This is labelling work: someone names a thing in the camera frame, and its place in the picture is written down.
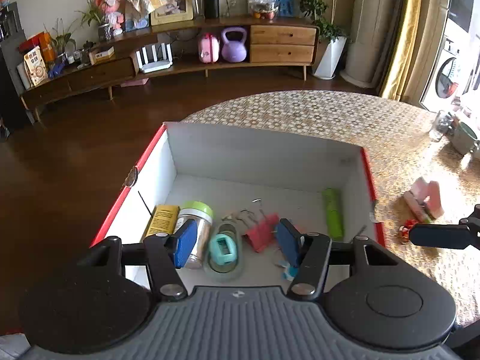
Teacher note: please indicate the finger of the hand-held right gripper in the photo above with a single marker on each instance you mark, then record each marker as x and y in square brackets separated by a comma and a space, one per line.
[438, 234]

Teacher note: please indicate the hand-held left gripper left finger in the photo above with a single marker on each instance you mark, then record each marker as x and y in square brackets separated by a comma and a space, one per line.
[185, 243]

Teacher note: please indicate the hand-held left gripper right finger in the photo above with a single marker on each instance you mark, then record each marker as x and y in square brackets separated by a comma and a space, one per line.
[288, 243]

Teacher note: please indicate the clear jar with green lid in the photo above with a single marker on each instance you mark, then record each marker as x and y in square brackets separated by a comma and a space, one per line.
[201, 225]

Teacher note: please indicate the pink binder clip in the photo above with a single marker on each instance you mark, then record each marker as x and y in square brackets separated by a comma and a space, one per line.
[260, 234]

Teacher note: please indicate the yellow cardboard box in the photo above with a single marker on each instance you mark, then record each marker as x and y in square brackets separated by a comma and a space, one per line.
[163, 219]

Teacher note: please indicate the teal digital timer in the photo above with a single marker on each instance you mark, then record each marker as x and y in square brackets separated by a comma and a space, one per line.
[222, 249]

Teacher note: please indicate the green highlighter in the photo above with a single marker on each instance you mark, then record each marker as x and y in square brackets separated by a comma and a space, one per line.
[333, 213]

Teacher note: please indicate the white box with red edges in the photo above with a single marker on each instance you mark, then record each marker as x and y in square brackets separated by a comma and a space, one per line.
[262, 150]

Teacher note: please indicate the pink and white plastic item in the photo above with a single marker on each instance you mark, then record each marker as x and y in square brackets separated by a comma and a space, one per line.
[425, 198]

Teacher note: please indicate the clear drinking glass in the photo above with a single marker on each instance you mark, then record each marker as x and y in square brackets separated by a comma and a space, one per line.
[438, 125]

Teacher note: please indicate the white washing machine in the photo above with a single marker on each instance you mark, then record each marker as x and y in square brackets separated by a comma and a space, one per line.
[448, 71]

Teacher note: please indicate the flat pink box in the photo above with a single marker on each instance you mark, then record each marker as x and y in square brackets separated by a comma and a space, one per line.
[135, 81]

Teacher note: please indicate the white wifi router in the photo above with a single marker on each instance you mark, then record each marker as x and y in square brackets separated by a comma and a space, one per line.
[153, 60]

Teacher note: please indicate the white planter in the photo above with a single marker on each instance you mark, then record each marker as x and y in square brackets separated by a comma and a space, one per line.
[330, 58]

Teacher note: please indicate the pink toy suitcase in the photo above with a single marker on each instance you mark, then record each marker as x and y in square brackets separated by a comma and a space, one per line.
[209, 48]

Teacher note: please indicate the wooden sideboard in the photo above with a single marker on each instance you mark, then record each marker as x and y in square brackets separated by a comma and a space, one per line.
[281, 41]

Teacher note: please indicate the purple kettlebell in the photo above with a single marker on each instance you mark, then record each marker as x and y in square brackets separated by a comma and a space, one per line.
[234, 47]

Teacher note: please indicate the yellow curtain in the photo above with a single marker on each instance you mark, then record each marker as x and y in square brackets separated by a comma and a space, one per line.
[401, 33]

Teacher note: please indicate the white and yellow carton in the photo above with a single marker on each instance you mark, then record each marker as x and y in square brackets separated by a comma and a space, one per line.
[101, 55]

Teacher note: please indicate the blue toy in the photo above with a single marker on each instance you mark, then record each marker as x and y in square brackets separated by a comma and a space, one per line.
[56, 69]

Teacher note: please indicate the beige standing air conditioner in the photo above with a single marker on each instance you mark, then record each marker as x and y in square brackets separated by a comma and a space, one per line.
[369, 26]

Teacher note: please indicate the printed snack bag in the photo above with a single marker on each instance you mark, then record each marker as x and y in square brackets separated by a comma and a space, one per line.
[35, 65]

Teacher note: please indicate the small potted plant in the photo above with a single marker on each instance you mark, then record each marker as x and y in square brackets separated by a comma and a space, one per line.
[62, 41]
[93, 18]

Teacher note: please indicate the silver thermos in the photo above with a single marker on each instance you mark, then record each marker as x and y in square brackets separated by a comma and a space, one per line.
[197, 5]

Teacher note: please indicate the dark cabinet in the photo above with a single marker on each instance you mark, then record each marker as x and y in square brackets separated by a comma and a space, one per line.
[9, 82]

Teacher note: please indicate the clear plastic bag with fruit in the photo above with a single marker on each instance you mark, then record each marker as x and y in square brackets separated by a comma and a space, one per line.
[264, 5]

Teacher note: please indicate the black cylindrical speaker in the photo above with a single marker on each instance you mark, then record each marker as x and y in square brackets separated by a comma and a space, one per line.
[211, 5]

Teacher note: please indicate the blue shopping bag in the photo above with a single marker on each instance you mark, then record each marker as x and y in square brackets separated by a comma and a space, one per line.
[284, 3]

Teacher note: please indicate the tall green potted plant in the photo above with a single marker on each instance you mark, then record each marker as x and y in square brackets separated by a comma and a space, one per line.
[315, 3]

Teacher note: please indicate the pink plush doll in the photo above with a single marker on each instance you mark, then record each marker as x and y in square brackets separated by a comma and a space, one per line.
[110, 11]

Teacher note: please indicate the orange package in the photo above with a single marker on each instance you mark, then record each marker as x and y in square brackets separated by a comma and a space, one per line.
[41, 45]

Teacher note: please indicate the yellow picture frame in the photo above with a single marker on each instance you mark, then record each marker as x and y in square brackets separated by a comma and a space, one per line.
[172, 14]

